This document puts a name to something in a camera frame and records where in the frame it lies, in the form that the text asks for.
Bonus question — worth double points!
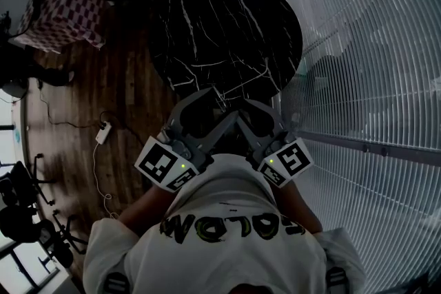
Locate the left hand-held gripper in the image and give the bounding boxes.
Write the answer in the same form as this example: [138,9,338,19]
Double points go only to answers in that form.
[134,87,241,194]

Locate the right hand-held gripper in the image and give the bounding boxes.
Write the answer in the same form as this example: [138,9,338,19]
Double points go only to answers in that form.
[236,100,315,189]

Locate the person's left forearm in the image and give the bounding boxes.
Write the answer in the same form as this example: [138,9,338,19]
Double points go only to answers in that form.
[118,181,177,239]

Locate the person's right forearm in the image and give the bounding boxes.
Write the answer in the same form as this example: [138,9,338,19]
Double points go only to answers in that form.
[271,178,325,235]

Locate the white power strip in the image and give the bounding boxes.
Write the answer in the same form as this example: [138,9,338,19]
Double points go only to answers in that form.
[95,121,113,146]

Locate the horizontal window blinds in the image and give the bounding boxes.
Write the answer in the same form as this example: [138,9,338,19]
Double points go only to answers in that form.
[274,0,441,294]

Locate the white printed t-shirt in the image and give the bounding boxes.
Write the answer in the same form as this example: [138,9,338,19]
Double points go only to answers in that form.
[82,152,367,294]

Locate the red white checkered tablecloth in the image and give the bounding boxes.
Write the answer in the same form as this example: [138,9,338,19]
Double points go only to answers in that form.
[8,0,107,54]

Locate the black office chair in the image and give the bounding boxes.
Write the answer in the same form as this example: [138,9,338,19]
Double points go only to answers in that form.
[0,153,57,208]
[0,205,90,270]

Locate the white cable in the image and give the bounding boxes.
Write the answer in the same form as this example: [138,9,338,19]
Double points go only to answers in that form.
[92,142,121,220]

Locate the black cable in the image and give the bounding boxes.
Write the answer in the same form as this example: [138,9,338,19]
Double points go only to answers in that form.
[37,78,145,149]

